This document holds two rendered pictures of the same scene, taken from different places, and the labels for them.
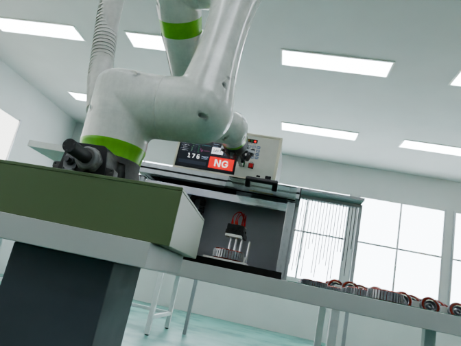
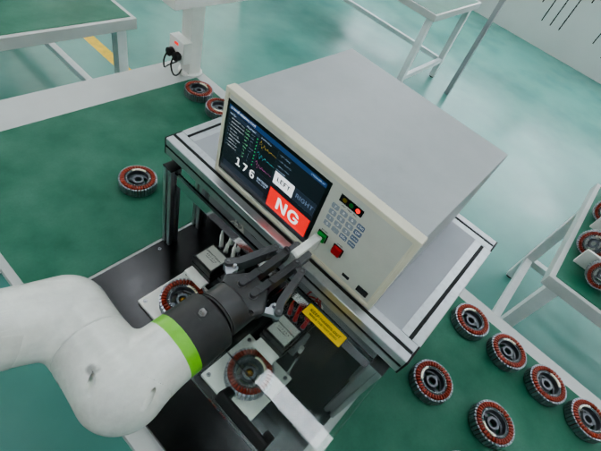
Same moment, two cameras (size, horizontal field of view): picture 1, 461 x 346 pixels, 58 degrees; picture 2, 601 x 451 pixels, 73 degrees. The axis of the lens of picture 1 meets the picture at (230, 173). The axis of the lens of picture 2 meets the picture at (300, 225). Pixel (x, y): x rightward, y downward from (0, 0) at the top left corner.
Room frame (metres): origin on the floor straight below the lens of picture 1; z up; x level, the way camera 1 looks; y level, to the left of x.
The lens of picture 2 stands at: (1.15, -0.13, 1.73)
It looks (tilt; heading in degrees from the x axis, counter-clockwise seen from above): 47 degrees down; 16
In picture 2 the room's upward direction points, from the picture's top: 23 degrees clockwise
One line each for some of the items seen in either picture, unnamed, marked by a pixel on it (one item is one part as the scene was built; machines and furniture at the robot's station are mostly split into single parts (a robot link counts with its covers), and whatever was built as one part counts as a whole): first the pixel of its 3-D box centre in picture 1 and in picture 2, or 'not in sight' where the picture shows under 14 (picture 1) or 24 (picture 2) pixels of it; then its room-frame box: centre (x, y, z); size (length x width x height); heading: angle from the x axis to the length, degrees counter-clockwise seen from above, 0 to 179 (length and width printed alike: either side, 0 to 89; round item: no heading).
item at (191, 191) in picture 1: (213, 194); (262, 261); (1.63, 0.05, 1.03); 0.62 x 0.01 x 0.03; 80
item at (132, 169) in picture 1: (95, 167); not in sight; (0.75, 0.25, 0.87); 0.26 x 0.15 x 0.06; 172
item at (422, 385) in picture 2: (313, 285); (430, 381); (1.80, -0.45, 0.77); 0.11 x 0.11 x 0.04
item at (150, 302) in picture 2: not in sight; (182, 305); (1.55, 0.19, 0.78); 0.15 x 0.15 x 0.01; 80
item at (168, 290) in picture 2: not in sight; (182, 300); (1.55, 0.19, 0.80); 0.11 x 0.11 x 0.04
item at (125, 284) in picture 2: (194, 260); (217, 338); (1.54, 0.06, 0.76); 0.64 x 0.47 x 0.02; 80
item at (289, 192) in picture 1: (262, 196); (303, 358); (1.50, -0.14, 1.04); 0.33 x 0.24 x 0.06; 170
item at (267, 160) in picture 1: (232, 166); (359, 161); (1.84, 0.00, 1.22); 0.44 x 0.39 x 0.20; 80
